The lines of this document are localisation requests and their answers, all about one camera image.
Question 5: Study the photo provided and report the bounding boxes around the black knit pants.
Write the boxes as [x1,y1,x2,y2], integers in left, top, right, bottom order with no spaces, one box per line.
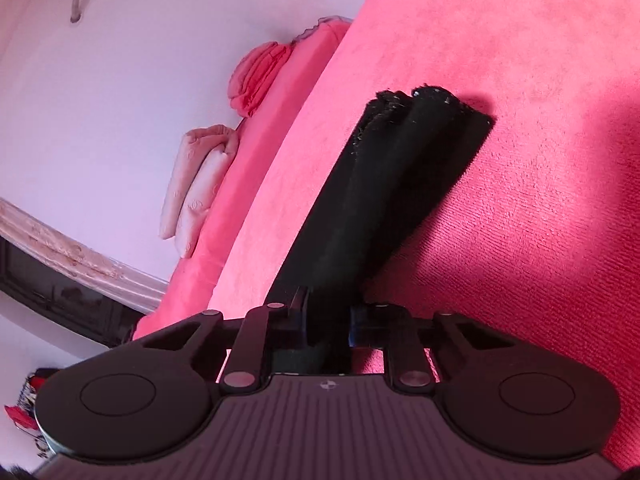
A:
[267,84,497,376]

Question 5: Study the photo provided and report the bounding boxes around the pink covered far bed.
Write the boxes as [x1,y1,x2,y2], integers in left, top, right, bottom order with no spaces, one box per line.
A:
[134,18,349,339]

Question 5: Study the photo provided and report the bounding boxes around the lower pale pink pillow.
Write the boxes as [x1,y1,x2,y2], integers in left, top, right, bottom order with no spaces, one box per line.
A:
[175,145,235,259]

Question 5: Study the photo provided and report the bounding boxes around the pale pink pillow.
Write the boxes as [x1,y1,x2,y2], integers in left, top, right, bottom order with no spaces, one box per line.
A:
[158,125,240,240]
[175,145,235,259]

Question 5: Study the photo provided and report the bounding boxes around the pink blanket near bed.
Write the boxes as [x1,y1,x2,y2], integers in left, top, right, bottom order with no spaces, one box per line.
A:
[209,0,639,468]

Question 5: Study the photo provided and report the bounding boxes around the upper pale pink pillow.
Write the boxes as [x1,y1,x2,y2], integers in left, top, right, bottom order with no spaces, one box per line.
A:
[158,125,240,240]

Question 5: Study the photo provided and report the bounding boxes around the dark window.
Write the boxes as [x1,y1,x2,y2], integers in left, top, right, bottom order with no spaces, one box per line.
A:
[1,240,142,348]

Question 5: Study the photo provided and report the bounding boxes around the pale pink curtain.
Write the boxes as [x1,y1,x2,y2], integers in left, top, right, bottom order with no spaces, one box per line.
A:
[1,198,167,314]

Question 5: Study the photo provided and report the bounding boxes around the folded pink blanket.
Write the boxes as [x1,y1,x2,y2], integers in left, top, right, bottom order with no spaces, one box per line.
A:
[227,41,293,118]

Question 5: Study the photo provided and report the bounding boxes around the hanging clothes rack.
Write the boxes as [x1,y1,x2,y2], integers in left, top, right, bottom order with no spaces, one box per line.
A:
[4,367,58,460]

